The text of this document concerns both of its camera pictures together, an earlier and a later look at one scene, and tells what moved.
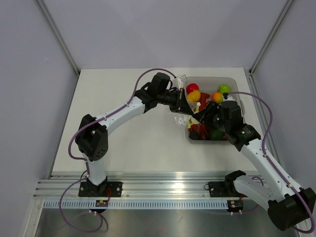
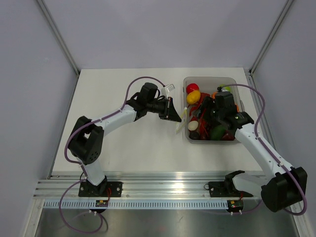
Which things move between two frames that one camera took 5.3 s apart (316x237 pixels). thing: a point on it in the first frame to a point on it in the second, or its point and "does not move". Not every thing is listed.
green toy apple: x=224 y=88 does not move
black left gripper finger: x=184 y=106 to x=174 y=115
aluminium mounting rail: x=136 y=185 does not move
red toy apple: x=192 y=87 does not move
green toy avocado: x=216 y=134 does not move
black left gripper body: x=172 y=99 to x=161 y=107
